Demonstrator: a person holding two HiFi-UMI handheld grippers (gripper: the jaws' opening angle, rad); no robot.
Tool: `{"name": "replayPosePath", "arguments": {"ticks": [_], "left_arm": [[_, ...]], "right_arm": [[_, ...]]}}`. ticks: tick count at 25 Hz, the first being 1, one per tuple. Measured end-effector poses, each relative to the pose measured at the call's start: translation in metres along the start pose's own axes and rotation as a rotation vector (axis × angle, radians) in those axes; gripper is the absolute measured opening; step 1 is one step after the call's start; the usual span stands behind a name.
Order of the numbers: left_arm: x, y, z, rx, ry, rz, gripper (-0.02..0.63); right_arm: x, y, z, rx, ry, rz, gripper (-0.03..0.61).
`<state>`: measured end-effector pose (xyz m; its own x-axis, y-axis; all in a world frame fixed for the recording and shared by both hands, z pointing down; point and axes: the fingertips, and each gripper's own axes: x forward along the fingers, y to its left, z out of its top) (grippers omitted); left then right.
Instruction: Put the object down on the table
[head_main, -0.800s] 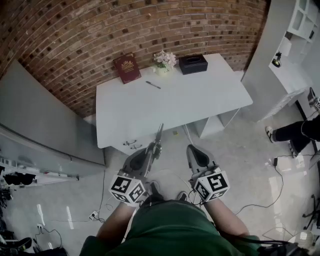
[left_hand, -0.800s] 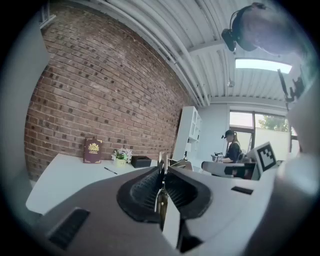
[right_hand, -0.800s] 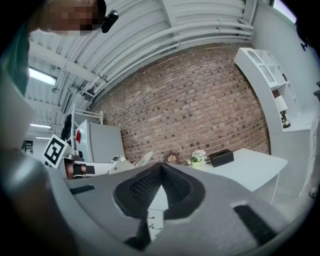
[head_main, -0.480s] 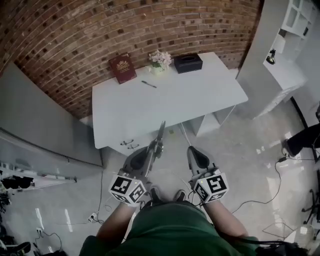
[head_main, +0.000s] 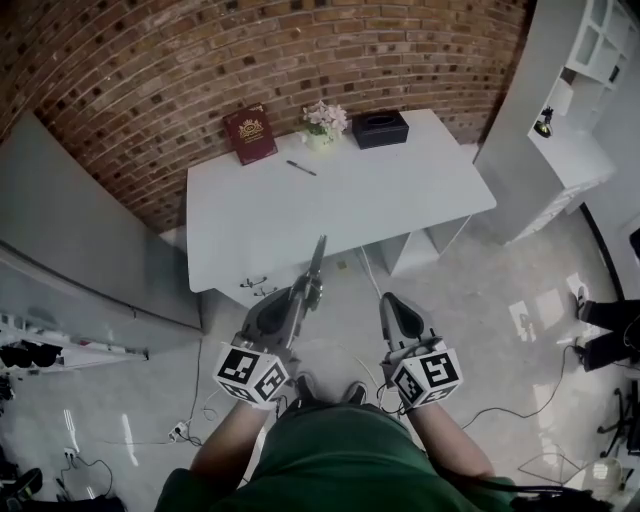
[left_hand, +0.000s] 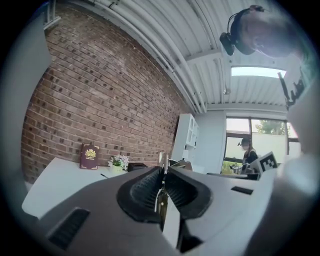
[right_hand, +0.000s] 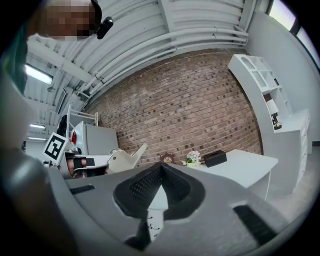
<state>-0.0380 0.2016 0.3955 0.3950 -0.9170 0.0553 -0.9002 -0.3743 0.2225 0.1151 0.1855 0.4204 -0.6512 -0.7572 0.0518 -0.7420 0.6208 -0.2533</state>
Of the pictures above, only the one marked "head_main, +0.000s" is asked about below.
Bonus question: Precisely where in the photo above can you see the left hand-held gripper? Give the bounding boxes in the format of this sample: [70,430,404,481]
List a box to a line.
[213,234,329,412]

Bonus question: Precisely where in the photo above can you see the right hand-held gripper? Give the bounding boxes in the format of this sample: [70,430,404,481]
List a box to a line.
[378,292,460,410]

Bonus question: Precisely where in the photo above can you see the person's right forearm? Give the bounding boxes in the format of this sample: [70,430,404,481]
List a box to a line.
[405,399,497,482]

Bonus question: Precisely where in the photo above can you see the person's left forearm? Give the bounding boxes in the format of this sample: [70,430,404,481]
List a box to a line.
[188,399,282,485]

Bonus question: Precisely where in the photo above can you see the white table side support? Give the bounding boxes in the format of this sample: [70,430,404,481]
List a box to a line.
[384,214,472,277]

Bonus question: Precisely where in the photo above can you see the person's right shoe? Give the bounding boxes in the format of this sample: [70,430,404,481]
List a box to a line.
[341,380,369,407]

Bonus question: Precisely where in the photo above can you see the pink flowers in white pot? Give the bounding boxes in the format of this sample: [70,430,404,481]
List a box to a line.
[296,99,348,153]

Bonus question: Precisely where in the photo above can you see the black tissue box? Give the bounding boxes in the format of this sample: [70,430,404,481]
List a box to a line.
[351,109,411,151]

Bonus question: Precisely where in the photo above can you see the dark red hardcover book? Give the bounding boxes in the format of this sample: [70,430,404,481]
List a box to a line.
[222,102,279,167]

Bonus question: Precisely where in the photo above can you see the person's green shirt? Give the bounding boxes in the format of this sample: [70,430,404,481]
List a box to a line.
[154,402,517,512]

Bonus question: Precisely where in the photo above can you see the white shelf unit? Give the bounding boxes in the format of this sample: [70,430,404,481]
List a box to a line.
[473,0,640,246]

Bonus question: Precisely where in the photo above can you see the black office chair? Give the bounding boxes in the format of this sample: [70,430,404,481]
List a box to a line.
[597,379,640,459]

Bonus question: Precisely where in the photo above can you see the small black green gadget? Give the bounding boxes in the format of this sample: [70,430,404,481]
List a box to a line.
[533,106,555,138]

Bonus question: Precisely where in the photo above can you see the grey metal cabinet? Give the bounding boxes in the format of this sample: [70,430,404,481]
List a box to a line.
[0,110,204,372]

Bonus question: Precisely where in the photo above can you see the white floor cable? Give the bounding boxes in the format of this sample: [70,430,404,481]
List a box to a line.
[358,247,382,302]

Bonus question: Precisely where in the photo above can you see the black floor cable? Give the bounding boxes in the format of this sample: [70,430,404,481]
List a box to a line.
[460,344,587,432]

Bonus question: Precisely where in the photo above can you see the wire frame stand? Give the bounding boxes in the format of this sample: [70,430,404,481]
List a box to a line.
[517,452,626,496]

